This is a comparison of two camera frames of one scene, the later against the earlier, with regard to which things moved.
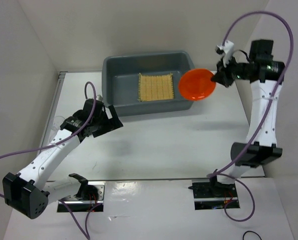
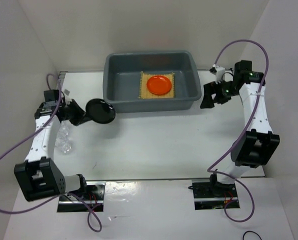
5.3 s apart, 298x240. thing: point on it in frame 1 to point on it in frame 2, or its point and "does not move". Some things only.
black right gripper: [221, 75] to [209, 88]
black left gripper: [111, 124] to [80, 118]
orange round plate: [196, 84] to [159, 85]
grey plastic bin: [146, 83] does not move
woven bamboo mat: [155, 87] does not move
